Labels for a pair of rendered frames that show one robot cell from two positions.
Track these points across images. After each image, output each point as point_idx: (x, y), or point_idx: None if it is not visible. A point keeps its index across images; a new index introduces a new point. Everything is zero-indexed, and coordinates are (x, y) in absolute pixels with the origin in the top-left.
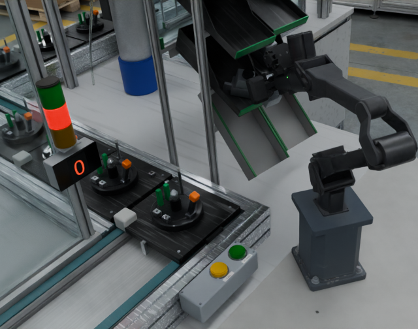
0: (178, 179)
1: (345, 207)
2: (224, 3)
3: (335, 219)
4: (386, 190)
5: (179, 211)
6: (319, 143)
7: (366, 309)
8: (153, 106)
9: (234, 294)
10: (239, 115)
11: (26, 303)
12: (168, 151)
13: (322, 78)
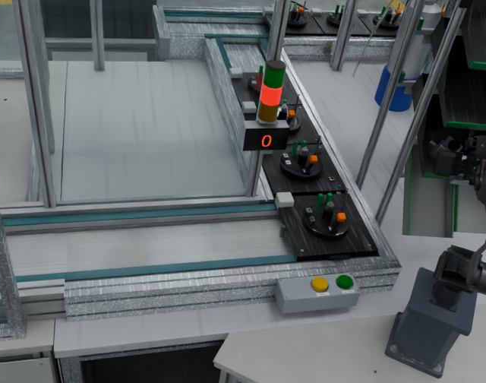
0: (348, 197)
1: (455, 308)
2: (474, 72)
3: (436, 311)
4: None
5: (326, 222)
6: None
7: None
8: (387, 124)
9: (323, 311)
10: (423, 175)
11: (176, 214)
12: (360, 169)
13: None
